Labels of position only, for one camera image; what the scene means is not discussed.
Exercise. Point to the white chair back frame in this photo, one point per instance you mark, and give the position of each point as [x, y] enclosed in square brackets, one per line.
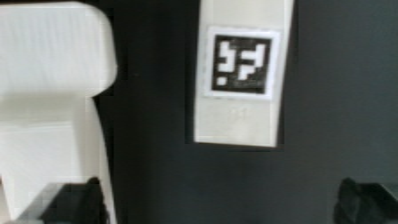
[57, 71]

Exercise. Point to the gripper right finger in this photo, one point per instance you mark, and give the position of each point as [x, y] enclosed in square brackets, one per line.
[367, 204]

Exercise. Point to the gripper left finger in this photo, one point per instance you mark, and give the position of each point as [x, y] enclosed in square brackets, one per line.
[68, 204]

